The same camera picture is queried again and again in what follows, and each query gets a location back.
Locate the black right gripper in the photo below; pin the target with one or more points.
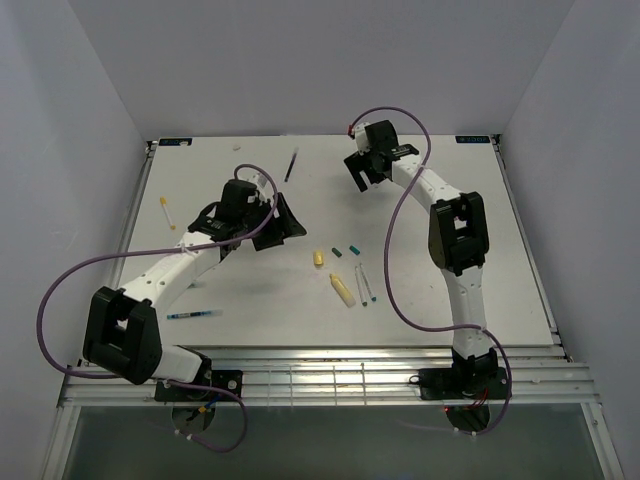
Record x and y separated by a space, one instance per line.
357 163

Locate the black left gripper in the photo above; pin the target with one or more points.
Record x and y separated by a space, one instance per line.
282 227

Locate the yellow highlighter cap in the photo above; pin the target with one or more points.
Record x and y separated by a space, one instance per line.
318 258

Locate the dark purple pen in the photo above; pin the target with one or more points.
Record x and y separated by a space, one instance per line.
291 164

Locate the yellow highlighter pen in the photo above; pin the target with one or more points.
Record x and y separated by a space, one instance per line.
341 289

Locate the yellow capped white marker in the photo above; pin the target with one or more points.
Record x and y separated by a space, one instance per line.
164 206

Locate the teal capped white marker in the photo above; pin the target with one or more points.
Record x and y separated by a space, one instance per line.
360 287

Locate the green capped white marker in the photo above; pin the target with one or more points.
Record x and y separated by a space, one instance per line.
367 284

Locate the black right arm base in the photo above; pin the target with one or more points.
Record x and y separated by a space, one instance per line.
448 384

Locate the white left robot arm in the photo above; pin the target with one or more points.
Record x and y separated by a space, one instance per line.
123 328

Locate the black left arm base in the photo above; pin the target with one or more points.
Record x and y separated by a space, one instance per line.
214 386

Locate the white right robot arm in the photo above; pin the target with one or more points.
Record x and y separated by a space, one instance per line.
458 242

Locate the blue gel pen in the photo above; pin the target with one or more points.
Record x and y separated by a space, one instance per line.
195 314

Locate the blue corner label right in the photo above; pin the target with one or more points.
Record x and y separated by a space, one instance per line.
472 139

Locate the blue corner label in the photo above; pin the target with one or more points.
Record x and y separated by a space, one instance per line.
472 139
178 142

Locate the blue corner label left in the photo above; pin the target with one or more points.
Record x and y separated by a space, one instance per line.
178 142

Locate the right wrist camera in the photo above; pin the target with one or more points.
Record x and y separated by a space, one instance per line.
359 135

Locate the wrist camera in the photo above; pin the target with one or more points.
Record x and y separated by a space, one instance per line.
261 182
359 135

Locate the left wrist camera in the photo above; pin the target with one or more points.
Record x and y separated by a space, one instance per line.
261 182

